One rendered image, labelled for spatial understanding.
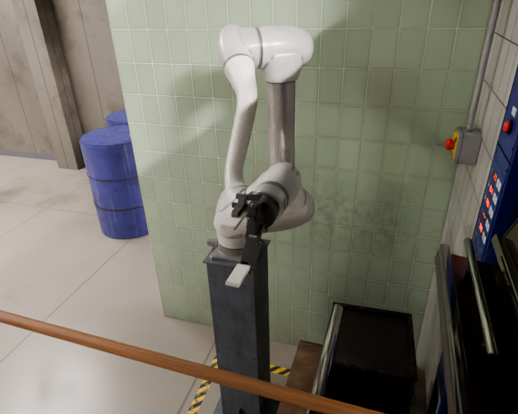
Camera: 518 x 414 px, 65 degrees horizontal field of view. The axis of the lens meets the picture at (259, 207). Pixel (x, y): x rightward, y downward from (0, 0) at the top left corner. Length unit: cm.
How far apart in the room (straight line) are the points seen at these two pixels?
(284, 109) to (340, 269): 103
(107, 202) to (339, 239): 223
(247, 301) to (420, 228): 88
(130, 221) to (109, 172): 48
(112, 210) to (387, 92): 261
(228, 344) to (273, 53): 123
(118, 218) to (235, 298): 219
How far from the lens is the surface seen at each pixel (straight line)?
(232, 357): 197
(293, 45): 142
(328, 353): 104
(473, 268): 89
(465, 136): 149
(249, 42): 139
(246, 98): 125
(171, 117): 212
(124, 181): 356
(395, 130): 184
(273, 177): 102
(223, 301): 174
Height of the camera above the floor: 194
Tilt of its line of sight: 28 degrees down
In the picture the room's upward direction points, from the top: 2 degrees counter-clockwise
